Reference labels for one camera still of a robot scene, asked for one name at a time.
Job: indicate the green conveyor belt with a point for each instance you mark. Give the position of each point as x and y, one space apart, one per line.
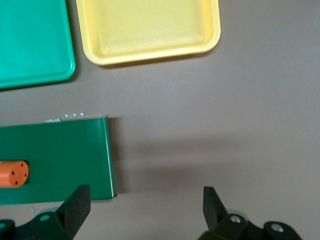
62 155

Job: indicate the yellow plastic tray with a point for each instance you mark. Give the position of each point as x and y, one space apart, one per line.
150 25

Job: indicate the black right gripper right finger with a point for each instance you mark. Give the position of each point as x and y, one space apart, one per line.
215 215

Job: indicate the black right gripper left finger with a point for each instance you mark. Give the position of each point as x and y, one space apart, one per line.
75 212

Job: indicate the green plastic tray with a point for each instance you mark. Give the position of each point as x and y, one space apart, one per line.
32 37

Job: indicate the orange cylinder with white print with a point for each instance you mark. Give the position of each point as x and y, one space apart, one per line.
15 173

